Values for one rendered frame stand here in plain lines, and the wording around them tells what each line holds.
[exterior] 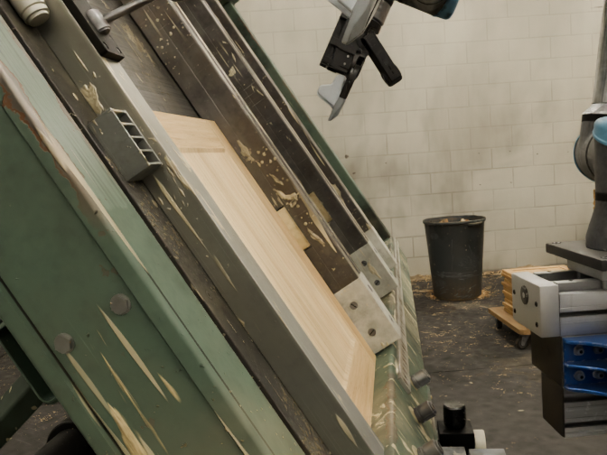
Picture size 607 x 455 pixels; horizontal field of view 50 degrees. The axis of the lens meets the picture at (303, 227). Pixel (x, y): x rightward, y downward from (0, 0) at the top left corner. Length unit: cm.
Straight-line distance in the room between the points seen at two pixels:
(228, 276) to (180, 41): 56
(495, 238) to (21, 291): 625
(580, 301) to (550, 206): 560
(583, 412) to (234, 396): 88
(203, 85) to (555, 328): 72
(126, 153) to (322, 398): 33
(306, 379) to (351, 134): 562
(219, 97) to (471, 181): 549
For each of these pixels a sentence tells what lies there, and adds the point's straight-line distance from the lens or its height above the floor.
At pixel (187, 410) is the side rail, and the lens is 48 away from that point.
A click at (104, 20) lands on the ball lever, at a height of 140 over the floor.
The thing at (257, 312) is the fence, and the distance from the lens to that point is 71.
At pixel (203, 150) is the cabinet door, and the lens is 95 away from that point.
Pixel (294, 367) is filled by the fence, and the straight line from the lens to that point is 72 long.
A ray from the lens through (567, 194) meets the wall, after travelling 686.
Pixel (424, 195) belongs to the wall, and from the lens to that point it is 641.
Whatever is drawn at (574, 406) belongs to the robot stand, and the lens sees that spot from 126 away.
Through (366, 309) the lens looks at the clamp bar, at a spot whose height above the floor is 97.
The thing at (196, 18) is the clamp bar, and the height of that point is 157.
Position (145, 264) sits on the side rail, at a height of 117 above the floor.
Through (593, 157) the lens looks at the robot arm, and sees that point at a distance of 129.
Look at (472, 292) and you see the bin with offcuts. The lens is 549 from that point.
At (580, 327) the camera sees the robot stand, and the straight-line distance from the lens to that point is 122.
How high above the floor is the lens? 124
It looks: 6 degrees down
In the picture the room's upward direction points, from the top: 4 degrees counter-clockwise
